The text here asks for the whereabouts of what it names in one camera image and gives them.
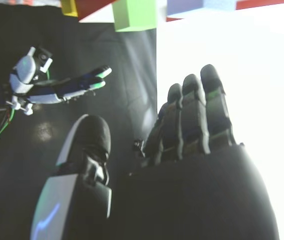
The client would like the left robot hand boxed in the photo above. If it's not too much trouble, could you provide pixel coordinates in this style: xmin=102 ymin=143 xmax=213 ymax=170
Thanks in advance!
xmin=30 ymin=64 xmax=280 ymax=240

